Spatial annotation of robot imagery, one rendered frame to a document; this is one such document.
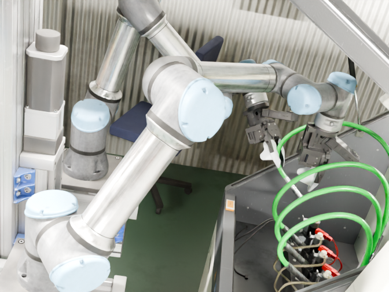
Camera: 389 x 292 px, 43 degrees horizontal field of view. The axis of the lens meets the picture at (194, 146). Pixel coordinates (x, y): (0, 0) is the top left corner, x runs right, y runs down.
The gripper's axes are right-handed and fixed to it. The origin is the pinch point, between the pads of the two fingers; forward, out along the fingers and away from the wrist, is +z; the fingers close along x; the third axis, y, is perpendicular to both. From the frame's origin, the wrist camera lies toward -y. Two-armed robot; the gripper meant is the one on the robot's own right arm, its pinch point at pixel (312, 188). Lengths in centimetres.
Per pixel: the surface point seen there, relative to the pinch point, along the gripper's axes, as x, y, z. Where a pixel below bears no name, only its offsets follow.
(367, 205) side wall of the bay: -30.8, -31.4, 20.9
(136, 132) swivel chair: -141, 72, 70
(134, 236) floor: -108, 60, 123
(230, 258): 5.5, 18.4, 27.9
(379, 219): 16.8, -14.5, -4.7
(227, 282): 16.3, 19.0, 27.9
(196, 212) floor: -144, 24, 123
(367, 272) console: 37.4, -7.3, -3.2
